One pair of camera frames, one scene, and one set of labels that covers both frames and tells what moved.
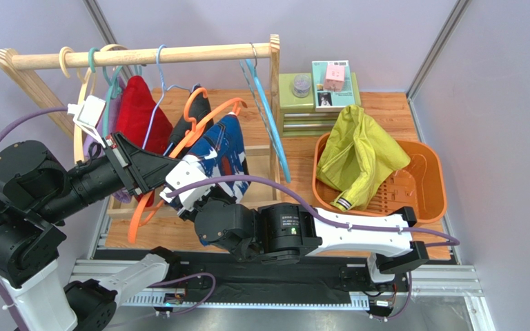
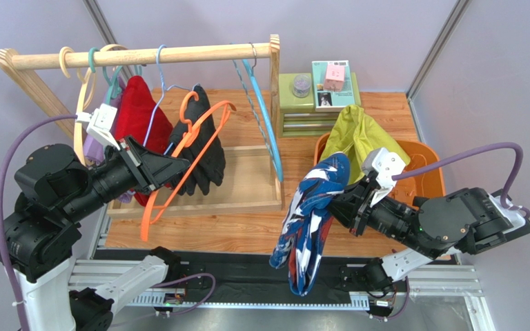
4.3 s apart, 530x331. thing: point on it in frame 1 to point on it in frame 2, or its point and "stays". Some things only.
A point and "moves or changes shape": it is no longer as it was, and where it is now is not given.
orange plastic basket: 421,185 stays
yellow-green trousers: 357,156 stays
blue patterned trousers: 221,144 to 308,220
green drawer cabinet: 297,114 stays
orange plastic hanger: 140,219 to 191,129
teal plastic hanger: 114,89 stays
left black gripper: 147,170 stays
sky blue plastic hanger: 264,115 moves or changes shape
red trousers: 141,118 stays
